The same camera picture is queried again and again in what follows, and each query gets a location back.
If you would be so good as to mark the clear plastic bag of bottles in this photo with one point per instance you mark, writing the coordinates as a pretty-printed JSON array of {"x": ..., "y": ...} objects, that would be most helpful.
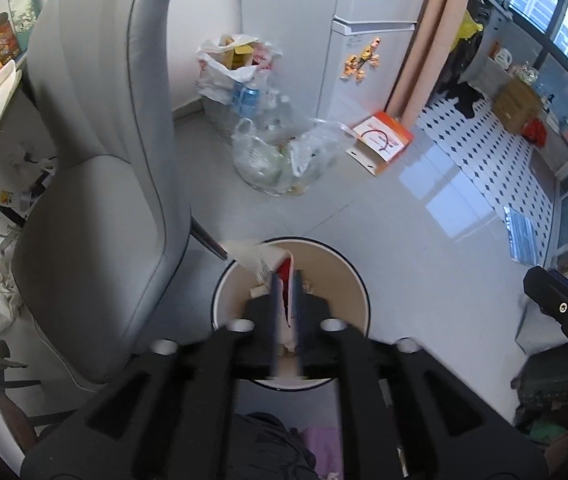
[{"x": 284, "y": 160}]

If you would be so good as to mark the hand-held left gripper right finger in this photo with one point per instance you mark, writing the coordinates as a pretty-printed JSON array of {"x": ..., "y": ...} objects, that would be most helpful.
[{"x": 300, "y": 330}]

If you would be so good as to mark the white plastic bag of waste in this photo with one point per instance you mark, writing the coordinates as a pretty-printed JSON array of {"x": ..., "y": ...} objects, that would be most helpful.
[{"x": 224, "y": 75}]

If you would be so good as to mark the silver foil packet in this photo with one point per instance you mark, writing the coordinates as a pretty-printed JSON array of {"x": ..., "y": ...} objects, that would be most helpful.
[{"x": 524, "y": 235}]

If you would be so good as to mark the large brown cardboard box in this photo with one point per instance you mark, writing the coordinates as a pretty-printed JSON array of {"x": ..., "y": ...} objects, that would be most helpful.
[{"x": 516, "y": 105}]

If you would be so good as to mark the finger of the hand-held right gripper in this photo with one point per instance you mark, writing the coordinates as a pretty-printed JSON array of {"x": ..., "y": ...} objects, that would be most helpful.
[{"x": 564, "y": 310}]

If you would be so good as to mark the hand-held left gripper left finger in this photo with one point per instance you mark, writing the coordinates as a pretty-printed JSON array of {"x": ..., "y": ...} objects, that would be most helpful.
[{"x": 275, "y": 330}]

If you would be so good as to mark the orange figures magnet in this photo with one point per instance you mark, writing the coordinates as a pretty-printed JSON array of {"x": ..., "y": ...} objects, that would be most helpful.
[{"x": 361, "y": 60}]

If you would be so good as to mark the red and white packet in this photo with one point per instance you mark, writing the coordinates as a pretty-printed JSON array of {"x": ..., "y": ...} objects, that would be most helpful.
[{"x": 288, "y": 275}]

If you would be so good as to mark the yellow plastic bag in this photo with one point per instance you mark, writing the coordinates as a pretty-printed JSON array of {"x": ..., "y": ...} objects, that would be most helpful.
[{"x": 468, "y": 30}]

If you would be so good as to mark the red bag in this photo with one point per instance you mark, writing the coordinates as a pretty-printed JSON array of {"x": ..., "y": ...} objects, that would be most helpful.
[{"x": 534, "y": 132}]

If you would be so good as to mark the dark green bag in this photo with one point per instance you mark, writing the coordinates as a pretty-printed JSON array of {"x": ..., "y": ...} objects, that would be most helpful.
[{"x": 549, "y": 400}]

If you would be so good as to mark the black cloth on floor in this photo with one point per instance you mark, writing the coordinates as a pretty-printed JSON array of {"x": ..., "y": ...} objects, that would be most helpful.
[{"x": 464, "y": 97}]

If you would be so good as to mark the purple cloth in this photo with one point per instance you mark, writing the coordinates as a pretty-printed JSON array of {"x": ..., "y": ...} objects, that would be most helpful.
[{"x": 325, "y": 455}]

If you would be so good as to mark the orange and white box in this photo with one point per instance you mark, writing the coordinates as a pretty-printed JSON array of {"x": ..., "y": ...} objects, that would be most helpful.
[{"x": 381, "y": 142}]

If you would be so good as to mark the white refrigerator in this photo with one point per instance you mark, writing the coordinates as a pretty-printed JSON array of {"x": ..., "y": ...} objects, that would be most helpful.
[{"x": 324, "y": 20}]

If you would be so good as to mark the grey upholstered chair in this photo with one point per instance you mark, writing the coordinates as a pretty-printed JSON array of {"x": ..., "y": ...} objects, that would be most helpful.
[{"x": 94, "y": 185}]

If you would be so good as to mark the cream bin with black rim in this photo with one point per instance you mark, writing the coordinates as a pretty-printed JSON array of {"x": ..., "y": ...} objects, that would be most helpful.
[{"x": 344, "y": 290}]

